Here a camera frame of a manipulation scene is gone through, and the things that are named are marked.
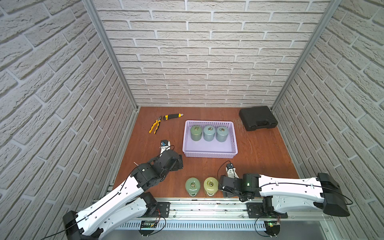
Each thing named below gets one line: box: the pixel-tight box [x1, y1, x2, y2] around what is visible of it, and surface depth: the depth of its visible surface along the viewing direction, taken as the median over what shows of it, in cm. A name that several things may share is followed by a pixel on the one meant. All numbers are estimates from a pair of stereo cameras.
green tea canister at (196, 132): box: [190, 125, 203, 141], surface depth 98 cm
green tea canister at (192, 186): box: [185, 177, 201, 197], surface depth 76 cm
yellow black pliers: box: [149, 115, 162, 134], surface depth 109 cm
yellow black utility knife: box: [163, 113, 184, 120], surface depth 116 cm
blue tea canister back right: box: [215, 126, 230, 143], surface depth 98 cm
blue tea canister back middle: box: [203, 125, 216, 142], surface depth 97 cm
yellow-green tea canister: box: [203, 176, 219, 196], surface depth 75 cm
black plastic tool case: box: [239, 106, 279, 132], surface depth 109 cm
